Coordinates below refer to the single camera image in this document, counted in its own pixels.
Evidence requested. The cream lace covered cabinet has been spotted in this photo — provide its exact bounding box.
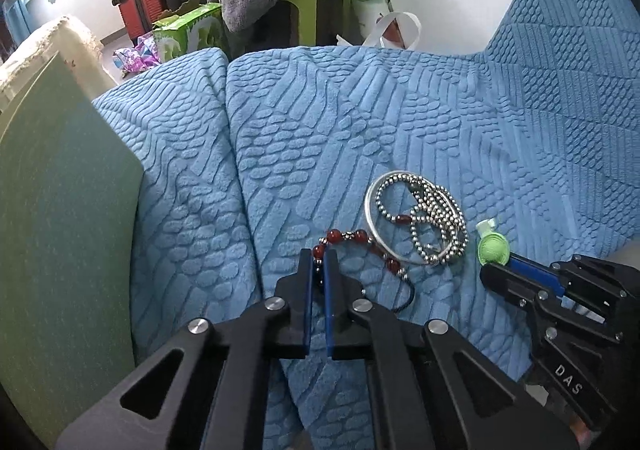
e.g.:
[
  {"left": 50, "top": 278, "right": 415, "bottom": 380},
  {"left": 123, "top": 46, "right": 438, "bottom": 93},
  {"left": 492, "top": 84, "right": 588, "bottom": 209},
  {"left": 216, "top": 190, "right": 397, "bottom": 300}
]
[{"left": 0, "top": 14, "right": 119, "bottom": 107}]

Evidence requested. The blue textured sofa cover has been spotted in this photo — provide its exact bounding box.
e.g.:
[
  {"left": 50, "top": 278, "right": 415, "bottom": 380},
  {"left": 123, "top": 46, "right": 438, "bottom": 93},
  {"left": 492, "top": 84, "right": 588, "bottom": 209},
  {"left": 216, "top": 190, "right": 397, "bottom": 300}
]
[{"left": 91, "top": 0, "right": 640, "bottom": 450}]

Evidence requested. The silver bangle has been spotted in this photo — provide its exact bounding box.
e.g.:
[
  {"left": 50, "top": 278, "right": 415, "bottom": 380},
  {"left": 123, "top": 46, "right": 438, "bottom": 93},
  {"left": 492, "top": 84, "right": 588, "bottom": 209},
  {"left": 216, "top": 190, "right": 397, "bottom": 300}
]
[{"left": 364, "top": 170, "right": 469, "bottom": 266}]

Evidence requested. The red suitcase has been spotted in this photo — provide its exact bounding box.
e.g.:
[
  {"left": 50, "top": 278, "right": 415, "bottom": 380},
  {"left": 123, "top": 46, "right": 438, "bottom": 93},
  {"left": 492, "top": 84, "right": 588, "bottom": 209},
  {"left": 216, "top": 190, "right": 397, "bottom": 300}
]
[{"left": 112, "top": 0, "right": 167, "bottom": 44}]

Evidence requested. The bright green printed carton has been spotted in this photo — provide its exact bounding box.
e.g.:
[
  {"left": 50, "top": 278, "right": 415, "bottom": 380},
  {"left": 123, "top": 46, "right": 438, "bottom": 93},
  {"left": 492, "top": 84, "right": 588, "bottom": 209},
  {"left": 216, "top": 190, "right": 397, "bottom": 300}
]
[{"left": 151, "top": 2, "right": 227, "bottom": 64}]

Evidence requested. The green plastic stool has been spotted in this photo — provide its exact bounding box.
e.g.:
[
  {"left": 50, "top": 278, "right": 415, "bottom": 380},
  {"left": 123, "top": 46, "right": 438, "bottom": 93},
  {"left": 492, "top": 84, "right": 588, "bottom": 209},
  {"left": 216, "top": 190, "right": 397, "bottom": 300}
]
[{"left": 279, "top": 0, "right": 357, "bottom": 47}]

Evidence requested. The red bead bracelet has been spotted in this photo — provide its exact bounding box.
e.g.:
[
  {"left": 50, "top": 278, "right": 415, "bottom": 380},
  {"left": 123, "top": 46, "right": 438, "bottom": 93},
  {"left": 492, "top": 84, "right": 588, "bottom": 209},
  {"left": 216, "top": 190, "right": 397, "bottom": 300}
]
[{"left": 312, "top": 228, "right": 417, "bottom": 314}]

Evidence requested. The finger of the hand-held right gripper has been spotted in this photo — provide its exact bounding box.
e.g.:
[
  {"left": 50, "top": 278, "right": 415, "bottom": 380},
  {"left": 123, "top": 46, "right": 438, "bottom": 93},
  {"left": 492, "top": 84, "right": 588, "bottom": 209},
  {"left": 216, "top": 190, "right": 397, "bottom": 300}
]
[
  {"left": 508, "top": 253, "right": 640, "bottom": 313},
  {"left": 479, "top": 262, "right": 622, "bottom": 343}
]

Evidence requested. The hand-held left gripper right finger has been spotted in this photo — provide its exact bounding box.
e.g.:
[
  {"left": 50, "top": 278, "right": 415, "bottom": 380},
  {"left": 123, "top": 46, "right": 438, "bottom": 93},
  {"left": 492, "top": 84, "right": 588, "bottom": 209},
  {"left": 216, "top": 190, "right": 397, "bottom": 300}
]
[{"left": 322, "top": 247, "right": 582, "bottom": 450}]

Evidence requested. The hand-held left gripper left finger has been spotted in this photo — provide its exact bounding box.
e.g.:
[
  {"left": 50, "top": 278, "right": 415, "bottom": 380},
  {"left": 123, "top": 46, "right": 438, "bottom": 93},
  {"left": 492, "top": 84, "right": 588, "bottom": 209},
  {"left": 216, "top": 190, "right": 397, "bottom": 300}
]
[{"left": 55, "top": 247, "right": 321, "bottom": 450}]

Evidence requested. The white shopping bag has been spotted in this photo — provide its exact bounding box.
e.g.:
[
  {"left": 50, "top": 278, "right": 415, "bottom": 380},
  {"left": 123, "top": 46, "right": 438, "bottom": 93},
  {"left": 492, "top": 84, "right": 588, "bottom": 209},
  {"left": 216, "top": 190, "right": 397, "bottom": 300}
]
[{"left": 334, "top": 11, "right": 422, "bottom": 51}]

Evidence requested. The silver bead necklace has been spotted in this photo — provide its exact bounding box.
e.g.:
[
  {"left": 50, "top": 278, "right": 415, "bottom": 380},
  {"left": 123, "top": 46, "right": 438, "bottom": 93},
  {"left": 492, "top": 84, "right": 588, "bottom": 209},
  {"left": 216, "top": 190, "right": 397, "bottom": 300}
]
[{"left": 375, "top": 175, "right": 469, "bottom": 264}]

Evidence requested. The green round pendant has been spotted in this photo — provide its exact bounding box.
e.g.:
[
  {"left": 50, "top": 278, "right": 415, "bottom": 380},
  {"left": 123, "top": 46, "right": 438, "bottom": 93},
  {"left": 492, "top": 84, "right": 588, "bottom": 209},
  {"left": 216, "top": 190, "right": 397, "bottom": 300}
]
[{"left": 475, "top": 218, "right": 512, "bottom": 265}]

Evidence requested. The purple crumpled wrapping paper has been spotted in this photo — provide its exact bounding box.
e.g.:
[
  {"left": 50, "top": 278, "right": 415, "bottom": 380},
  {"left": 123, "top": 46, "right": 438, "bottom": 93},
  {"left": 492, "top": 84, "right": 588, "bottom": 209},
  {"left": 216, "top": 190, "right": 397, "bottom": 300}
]
[{"left": 113, "top": 31, "right": 162, "bottom": 77}]

